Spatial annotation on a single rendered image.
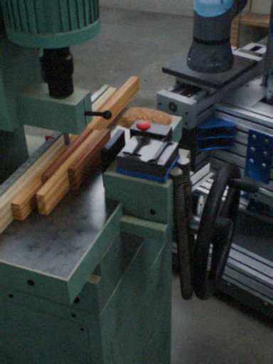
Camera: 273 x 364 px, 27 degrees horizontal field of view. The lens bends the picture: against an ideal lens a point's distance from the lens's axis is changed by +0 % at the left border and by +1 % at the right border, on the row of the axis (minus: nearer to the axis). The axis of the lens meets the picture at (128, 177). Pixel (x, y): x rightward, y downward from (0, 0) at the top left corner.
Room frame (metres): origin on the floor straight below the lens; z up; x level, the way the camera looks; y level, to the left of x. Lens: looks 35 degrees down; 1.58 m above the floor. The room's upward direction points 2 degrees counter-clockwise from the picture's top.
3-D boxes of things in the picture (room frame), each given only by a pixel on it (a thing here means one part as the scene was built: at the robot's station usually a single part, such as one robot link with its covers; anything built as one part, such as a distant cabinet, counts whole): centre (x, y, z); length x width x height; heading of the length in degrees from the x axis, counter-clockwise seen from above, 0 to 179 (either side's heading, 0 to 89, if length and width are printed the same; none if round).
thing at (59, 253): (0.98, 0.04, 0.87); 0.61 x 0.30 x 0.06; 156
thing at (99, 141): (1.01, 0.08, 0.93); 0.17 x 0.02 x 0.05; 156
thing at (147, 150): (0.95, -0.04, 0.99); 0.13 x 0.11 x 0.06; 156
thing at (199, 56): (1.72, -0.28, 0.87); 0.15 x 0.15 x 0.10
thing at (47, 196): (0.98, 0.12, 0.92); 0.25 x 0.02 x 0.05; 156
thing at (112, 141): (0.96, 0.00, 0.95); 0.09 x 0.07 x 0.09; 156
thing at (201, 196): (1.19, -0.17, 0.65); 0.06 x 0.04 x 0.08; 156
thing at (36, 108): (1.05, 0.15, 1.03); 0.14 x 0.07 x 0.09; 66
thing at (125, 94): (1.12, 0.09, 0.92); 0.59 x 0.02 x 0.04; 156
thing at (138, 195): (0.94, -0.04, 0.92); 0.15 x 0.13 x 0.09; 156
